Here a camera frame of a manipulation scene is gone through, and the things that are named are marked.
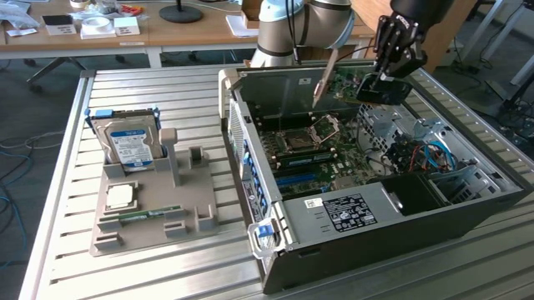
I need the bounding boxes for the green black graphics card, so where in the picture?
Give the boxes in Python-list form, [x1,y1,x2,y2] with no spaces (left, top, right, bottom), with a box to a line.
[311,46,415,109]

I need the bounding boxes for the red orange small parts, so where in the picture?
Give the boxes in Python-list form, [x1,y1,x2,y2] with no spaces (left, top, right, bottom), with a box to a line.
[119,3,145,16]

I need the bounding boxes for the silver power supply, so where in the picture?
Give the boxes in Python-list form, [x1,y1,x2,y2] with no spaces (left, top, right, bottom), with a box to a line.
[283,182,404,241]

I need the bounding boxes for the black open PC case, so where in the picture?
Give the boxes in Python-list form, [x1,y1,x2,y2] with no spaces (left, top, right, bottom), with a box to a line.
[219,56,532,294]

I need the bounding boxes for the grey parts rack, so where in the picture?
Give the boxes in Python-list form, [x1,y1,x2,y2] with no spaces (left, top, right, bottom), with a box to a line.
[88,127,220,258]

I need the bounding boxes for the grey floor cable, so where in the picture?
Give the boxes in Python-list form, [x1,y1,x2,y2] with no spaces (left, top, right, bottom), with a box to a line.
[0,130,65,150]

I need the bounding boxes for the flat white box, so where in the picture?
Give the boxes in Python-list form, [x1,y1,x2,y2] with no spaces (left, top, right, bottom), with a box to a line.
[79,26,117,40]

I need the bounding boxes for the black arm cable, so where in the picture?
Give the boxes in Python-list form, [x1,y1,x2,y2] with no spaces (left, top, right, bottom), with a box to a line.
[289,0,301,66]

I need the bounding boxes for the clear plastic bag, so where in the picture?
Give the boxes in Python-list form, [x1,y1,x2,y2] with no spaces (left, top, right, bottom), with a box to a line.
[0,1,41,29]

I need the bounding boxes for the black white sign box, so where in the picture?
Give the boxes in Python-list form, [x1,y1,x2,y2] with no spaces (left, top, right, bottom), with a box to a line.
[41,14,79,36]

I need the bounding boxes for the blue floor cable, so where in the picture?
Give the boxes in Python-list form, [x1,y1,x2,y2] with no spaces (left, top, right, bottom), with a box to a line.
[0,149,30,269]

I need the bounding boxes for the white papers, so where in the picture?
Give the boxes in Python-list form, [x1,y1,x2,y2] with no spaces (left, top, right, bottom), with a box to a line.
[224,14,259,38]

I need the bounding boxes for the loose green RAM stick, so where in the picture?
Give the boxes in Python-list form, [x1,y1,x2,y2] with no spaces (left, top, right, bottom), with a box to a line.
[99,204,184,221]

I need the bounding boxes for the white desk frame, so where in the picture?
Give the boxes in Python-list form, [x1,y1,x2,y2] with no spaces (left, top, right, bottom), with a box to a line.
[456,0,534,87]

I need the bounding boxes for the green motherboard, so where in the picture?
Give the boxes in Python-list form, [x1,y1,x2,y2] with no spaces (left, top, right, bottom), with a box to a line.
[256,117,384,201]

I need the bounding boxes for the white blue case latch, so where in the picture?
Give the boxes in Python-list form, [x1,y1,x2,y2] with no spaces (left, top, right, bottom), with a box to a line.
[248,218,281,259]

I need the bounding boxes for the wooden desk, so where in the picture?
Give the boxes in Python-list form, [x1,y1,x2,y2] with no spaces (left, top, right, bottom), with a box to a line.
[0,0,376,93]

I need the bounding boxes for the white tape roll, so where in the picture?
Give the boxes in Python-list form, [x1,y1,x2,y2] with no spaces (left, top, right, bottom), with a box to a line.
[81,17,115,32]

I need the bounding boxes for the brown cardboard box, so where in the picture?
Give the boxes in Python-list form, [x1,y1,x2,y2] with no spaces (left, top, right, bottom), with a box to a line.
[240,0,261,22]

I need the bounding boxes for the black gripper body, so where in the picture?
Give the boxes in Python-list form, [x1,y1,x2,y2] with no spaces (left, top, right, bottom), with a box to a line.
[390,0,454,35]

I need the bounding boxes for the blue disk wire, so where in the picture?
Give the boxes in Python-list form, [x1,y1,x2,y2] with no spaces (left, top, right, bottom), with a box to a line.
[422,140,456,173]

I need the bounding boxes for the hard disk with blue rails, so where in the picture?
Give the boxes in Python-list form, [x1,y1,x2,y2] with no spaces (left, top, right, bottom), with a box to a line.
[83,107,163,173]

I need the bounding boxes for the silver CPU chip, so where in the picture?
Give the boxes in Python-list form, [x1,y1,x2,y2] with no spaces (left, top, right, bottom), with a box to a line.
[104,184,135,211]

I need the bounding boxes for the metal socket cover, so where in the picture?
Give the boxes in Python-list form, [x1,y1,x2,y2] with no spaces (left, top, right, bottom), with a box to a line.
[308,114,342,144]

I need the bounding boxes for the metal drive cage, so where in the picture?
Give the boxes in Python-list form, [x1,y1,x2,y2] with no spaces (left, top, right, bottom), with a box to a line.
[356,102,468,176]

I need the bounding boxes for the CPU socket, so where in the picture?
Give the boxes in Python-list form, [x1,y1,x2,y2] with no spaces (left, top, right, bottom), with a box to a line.
[281,129,317,153]

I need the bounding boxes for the black cable behind case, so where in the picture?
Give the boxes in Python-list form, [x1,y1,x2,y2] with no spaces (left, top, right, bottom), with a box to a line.
[339,45,376,63]

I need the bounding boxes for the black lamp base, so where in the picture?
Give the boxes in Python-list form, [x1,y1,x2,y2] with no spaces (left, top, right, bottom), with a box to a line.
[157,0,204,24]

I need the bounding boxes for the blue expansion slot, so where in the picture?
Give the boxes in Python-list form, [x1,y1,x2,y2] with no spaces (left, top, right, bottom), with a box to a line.
[275,172,317,188]

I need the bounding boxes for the white paper label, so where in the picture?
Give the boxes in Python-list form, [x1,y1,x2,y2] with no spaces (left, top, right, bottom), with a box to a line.
[5,27,38,38]

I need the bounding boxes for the white cube box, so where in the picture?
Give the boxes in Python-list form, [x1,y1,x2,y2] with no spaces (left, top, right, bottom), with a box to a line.
[112,16,139,37]

